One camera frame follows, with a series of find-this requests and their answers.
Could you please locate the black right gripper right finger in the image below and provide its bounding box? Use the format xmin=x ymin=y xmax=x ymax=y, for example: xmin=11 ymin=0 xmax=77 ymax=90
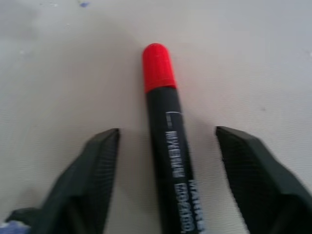
xmin=215 ymin=126 xmax=312 ymax=234

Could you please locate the black marker with red cap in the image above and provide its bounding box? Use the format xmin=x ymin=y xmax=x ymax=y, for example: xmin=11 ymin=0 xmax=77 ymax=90
xmin=142 ymin=43 xmax=206 ymax=234

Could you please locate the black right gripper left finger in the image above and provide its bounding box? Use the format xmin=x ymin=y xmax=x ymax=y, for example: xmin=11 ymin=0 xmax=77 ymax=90
xmin=33 ymin=128 xmax=120 ymax=234

